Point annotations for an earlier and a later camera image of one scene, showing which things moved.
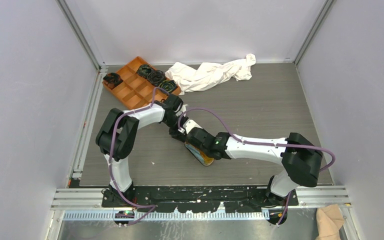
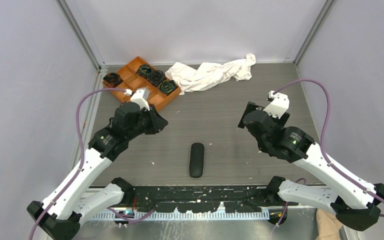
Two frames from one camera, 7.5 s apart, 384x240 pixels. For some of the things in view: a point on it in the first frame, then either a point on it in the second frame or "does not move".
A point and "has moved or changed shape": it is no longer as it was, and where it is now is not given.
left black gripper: [177, 135] → [157, 122]
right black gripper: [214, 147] → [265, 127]
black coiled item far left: [111, 80] does not move
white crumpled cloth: [208, 75] does not move
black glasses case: [199, 154] has moved or changed shape
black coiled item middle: [156, 77] does not move
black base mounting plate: [204, 199] does not move
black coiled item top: [143, 70] does not move
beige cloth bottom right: [329, 220] does not move
